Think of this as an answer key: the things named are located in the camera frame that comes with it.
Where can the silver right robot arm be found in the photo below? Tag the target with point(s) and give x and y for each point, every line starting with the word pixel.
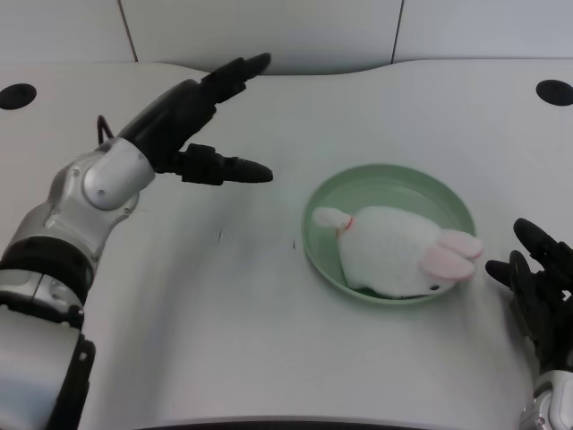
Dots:
pixel 548 401

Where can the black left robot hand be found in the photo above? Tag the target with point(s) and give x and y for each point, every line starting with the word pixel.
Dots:
pixel 192 121

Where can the green round plate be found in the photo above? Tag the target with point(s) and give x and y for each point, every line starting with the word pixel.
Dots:
pixel 340 224

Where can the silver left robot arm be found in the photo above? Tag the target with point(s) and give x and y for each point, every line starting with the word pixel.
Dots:
pixel 62 251

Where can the white plush rabbit doll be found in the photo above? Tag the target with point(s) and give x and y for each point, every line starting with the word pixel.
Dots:
pixel 394 253

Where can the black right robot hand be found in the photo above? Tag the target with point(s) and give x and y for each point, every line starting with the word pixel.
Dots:
pixel 537 291

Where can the black round table grommet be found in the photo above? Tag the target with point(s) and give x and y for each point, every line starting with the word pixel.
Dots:
pixel 555 92
pixel 17 95

